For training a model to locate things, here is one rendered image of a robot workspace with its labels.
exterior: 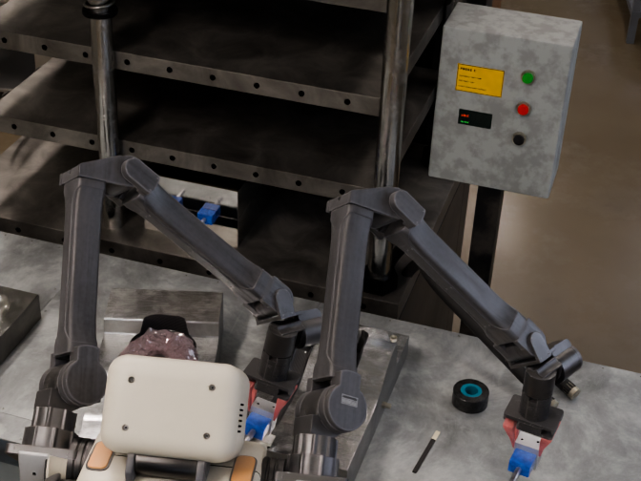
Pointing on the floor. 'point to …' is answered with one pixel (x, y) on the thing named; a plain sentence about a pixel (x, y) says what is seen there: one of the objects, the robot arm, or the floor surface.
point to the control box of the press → (501, 111)
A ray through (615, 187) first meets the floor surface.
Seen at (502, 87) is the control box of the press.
